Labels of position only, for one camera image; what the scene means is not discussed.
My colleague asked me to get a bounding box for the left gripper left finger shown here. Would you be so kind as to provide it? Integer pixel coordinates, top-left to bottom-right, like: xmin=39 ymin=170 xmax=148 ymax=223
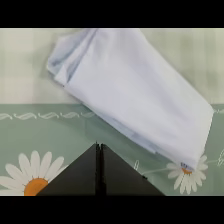
xmin=36 ymin=142 xmax=100 ymax=197

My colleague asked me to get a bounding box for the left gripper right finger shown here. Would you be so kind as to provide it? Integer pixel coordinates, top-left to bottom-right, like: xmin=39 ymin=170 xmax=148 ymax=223
xmin=99 ymin=143 xmax=165 ymax=197

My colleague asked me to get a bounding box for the pale blue shirt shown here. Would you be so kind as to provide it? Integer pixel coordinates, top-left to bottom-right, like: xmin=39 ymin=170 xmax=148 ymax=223
xmin=46 ymin=28 xmax=215 ymax=172

